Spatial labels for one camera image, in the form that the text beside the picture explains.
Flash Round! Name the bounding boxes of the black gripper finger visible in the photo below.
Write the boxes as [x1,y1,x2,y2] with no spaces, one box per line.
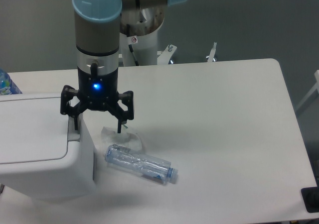
[105,91,134,133]
[60,85,86,130]

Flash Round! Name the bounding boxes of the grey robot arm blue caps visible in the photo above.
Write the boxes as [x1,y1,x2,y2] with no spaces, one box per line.
[60,0,187,130]

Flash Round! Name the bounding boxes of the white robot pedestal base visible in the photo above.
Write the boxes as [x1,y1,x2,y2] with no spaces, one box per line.
[117,4,218,68]

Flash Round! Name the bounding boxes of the crumpled white paper wrapper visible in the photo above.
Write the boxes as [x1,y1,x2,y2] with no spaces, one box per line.
[101,125,143,152]

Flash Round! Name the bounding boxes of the crushed clear plastic bottle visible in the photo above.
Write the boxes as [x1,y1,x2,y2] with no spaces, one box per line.
[104,144,178,184]

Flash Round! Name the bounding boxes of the white push-button trash can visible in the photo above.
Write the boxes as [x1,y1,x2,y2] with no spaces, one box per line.
[0,93,96,199]

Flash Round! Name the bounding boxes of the white frame at right edge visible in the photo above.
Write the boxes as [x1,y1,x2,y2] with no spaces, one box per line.
[295,70,319,116]

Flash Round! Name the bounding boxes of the blue labelled water bottle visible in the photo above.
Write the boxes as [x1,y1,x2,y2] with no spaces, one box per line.
[0,69,22,96]

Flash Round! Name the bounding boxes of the black device at table edge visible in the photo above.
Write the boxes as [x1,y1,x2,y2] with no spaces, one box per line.
[301,187,319,213]

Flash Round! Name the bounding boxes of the black cable on pedestal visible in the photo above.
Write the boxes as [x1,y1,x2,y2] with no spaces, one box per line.
[126,23,140,67]

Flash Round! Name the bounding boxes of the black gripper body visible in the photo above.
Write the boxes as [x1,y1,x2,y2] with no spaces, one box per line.
[76,69,120,112]

